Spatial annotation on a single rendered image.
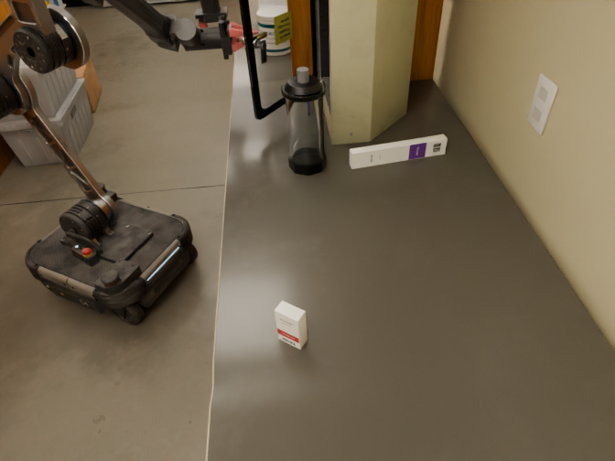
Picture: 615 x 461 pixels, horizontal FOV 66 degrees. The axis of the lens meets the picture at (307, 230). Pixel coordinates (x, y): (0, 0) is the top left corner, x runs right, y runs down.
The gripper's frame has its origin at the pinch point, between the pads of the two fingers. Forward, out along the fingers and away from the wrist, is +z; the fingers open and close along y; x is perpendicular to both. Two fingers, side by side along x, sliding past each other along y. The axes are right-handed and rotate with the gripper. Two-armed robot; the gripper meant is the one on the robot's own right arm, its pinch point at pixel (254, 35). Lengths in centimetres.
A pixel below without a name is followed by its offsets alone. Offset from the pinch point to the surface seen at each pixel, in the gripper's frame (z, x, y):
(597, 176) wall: 62, -69, -7
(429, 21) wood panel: 55, 18, -6
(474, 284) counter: 41, -75, -26
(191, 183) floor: -53, 102, -119
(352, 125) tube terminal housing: 25.0, -19.4, -20.0
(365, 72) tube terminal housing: 28.0, -19.5, -4.9
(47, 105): -133, 135, -78
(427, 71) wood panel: 57, 18, -23
